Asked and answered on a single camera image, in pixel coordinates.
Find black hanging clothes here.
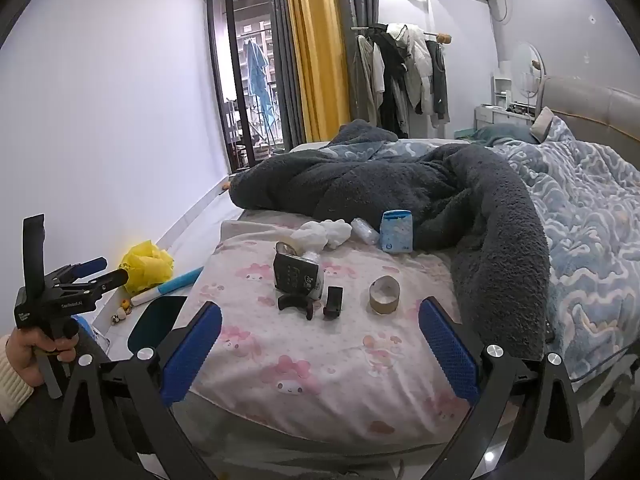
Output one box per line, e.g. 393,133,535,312
372,30,412,139

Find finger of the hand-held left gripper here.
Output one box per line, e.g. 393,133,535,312
80,268,130,297
62,257,108,281

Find beige padded headboard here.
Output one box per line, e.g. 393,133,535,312
537,75,640,153

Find crumpled white tissue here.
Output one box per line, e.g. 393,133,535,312
299,219,353,250

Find white standing fan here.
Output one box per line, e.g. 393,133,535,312
511,42,544,111

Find black packaging box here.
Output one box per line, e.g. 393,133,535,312
273,241,326,298

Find person's left forearm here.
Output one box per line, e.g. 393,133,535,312
0,335,35,411

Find clothes rack rail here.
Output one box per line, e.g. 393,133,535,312
351,23,454,43

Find grey vest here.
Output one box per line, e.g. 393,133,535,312
429,40,451,122

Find black-framed balcony door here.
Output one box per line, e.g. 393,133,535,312
206,0,287,172

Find blue tissue packet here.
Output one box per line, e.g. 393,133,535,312
380,209,414,254

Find small black plastic holder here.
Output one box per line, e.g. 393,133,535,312
323,286,345,319

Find teal pillow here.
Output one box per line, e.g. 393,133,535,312
472,125,538,147

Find cardboard tape roll core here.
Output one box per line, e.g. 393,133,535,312
369,276,402,314

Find white jacket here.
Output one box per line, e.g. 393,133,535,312
387,23,434,116

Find person's left hand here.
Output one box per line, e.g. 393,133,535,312
7,327,80,388

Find clear plastic wrap roll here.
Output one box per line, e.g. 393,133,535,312
351,217,381,246

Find white desktop organiser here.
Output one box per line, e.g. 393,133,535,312
492,60,513,108

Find yellow curtain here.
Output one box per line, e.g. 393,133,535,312
282,0,351,143

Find white dresser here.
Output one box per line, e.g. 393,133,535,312
474,104,538,133

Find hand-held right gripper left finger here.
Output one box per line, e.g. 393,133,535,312
55,301,223,480

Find blue and white tube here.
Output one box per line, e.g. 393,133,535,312
131,266,205,307

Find pink printed bed sheet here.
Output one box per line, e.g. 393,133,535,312
172,207,506,448

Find black curved clip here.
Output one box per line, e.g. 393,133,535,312
277,294,316,321

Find blue hanging garment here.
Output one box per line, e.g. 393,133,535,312
243,39,277,126

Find dark grey fleece blanket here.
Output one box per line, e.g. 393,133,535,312
229,120,551,361

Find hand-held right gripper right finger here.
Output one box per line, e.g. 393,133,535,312
417,296,586,480

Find dark teal stool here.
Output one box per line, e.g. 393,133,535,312
127,296,188,356

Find blue cloud-patterned duvet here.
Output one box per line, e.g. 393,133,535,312
295,117,640,391

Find yellow plastic bag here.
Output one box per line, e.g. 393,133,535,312
120,241,175,295

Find beige pillow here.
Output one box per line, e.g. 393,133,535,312
530,107,557,143

